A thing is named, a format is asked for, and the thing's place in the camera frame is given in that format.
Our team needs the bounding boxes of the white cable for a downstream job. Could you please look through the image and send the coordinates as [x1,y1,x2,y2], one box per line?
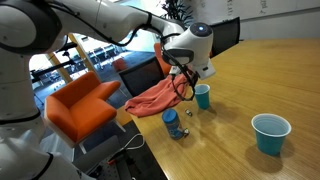
[114,133,146,158]

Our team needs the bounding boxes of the black camera stand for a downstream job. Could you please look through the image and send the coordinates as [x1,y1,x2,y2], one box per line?
[29,43,78,84]

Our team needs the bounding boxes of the yellow wooden post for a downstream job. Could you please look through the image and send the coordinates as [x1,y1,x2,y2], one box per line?
[68,33,98,73]
[46,52,74,84]

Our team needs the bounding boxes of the green plant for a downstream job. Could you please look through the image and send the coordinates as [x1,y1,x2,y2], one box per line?
[161,0,195,27]

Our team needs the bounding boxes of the blue plastic cup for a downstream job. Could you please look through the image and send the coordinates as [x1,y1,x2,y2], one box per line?
[194,83,212,111]
[251,113,293,157]

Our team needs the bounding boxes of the jar with blue lid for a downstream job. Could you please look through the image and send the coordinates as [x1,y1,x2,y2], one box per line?
[161,108,185,141]

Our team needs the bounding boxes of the black robot cart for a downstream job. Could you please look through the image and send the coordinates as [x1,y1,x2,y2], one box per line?
[71,134,141,180]

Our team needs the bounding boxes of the orange cloth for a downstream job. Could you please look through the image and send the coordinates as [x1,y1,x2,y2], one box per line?
[124,73,189,118]

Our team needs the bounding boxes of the small orange chair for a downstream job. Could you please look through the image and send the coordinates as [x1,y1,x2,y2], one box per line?
[112,58,129,73]

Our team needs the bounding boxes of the whiteboard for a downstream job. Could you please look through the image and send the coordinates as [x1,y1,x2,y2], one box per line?
[196,0,320,24]

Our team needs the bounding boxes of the orange armchair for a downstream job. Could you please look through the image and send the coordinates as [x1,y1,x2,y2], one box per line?
[44,70,127,154]

